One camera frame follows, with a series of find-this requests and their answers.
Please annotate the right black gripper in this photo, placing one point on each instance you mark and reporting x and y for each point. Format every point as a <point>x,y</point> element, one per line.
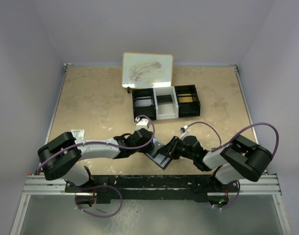
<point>170,149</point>

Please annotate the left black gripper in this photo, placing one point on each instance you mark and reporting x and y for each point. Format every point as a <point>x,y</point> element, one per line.
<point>147,149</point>

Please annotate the black leather card holder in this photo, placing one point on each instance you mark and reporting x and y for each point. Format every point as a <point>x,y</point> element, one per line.
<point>161,160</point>

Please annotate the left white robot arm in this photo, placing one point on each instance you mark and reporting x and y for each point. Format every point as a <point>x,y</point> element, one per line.
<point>58,158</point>

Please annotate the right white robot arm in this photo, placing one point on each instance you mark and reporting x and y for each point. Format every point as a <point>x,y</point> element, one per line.
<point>240,159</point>

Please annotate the gold card in tray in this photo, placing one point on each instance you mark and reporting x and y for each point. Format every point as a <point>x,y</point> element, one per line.
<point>186,98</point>

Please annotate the black and white compartment tray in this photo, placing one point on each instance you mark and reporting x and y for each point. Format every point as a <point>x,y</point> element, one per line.
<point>166,103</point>

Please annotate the clear plastic packet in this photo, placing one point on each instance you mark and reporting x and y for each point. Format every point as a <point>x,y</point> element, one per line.
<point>78,133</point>

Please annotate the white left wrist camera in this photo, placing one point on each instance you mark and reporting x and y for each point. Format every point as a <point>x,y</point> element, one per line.
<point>142,123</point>

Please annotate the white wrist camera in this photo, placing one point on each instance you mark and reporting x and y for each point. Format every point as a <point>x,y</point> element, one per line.
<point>184,132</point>
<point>142,123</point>

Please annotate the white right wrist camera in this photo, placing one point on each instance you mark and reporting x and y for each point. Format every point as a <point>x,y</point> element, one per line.
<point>184,132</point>

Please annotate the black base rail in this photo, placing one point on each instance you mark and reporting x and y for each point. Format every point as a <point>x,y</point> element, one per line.
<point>197,188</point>

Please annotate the white board with wooden frame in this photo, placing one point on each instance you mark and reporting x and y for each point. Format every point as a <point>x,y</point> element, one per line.
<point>146,70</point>

